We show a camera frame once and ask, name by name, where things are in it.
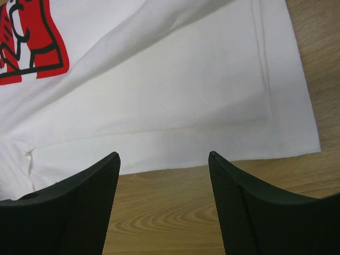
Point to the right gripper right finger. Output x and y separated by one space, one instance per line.
256 217

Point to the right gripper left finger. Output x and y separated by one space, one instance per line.
68 217

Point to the white red printed t-shirt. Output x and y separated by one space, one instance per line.
162 83

